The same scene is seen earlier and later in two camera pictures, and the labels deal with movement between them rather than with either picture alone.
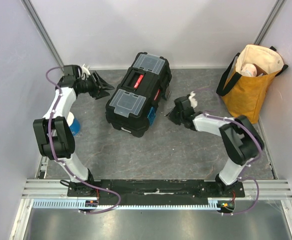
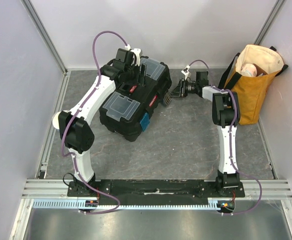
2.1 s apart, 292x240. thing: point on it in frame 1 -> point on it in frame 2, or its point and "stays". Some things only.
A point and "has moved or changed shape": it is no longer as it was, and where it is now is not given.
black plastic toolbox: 132,106 has moved or changed shape
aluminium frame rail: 58,189 stays
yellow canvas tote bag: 244,86 stays
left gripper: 98,92 -> 139,79
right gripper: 178,113 -> 182,87
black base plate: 153,192 stays
